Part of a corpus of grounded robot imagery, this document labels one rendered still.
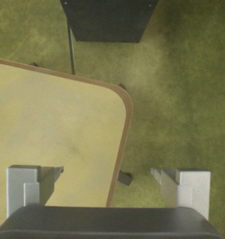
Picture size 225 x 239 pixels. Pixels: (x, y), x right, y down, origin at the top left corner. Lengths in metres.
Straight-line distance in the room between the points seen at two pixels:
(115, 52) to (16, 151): 0.72
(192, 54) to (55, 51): 0.53
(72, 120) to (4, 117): 0.13
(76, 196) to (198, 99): 0.77
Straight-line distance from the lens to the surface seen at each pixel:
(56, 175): 0.16
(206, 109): 1.25
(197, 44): 1.27
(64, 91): 0.58
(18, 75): 0.60
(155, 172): 0.17
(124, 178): 1.16
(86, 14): 0.90
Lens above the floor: 1.19
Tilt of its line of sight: 88 degrees down
